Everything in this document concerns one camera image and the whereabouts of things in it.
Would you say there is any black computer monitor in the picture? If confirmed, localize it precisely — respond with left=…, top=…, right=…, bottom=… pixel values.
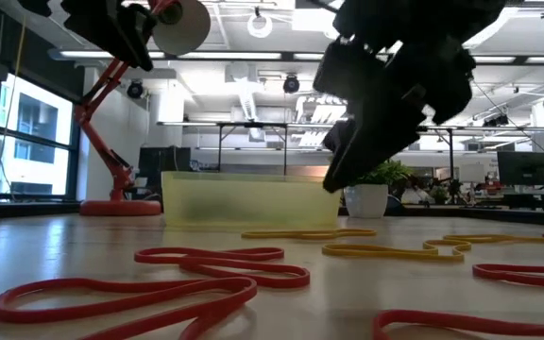
left=138, top=146, right=193, bottom=179
left=497, top=150, right=544, bottom=187

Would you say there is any red desk lamp white shade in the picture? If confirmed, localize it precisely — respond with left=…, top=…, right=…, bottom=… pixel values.
left=74, top=0, right=213, bottom=218

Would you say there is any black table edge rail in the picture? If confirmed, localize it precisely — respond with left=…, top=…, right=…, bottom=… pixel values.
left=0, top=200, right=544, bottom=228

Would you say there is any white ring ceiling fixture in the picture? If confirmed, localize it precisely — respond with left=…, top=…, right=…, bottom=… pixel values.
left=246, top=12, right=275, bottom=40

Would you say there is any small green desk plant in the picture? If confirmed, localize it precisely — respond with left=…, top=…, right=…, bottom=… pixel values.
left=429, top=184, right=451, bottom=206

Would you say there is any window with black frame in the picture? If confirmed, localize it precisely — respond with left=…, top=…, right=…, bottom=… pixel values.
left=0, top=70, right=82, bottom=204

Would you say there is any yellow translucent plastic bin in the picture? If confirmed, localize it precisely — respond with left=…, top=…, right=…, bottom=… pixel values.
left=161, top=170, right=343, bottom=230

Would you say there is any green plant in white pot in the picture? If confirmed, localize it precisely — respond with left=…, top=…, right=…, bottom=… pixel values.
left=343, top=159, right=415, bottom=220

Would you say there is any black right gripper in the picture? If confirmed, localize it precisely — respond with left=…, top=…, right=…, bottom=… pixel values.
left=313, top=37, right=477, bottom=195

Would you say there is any black track spotlight cluster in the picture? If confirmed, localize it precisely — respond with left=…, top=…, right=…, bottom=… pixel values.
left=481, top=113, right=510, bottom=128

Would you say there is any black round ceiling speaker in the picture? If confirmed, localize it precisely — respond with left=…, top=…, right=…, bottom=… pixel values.
left=281, top=75, right=301, bottom=95
left=126, top=80, right=145, bottom=101

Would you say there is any black metal frame stand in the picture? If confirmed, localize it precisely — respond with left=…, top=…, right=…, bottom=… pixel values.
left=417, top=125, right=458, bottom=181
left=215, top=121, right=290, bottom=177

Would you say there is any yellow rubber band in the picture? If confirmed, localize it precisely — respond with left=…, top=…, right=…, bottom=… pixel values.
left=240, top=228, right=378, bottom=242
left=320, top=238, right=473, bottom=264
left=442, top=232, right=544, bottom=247

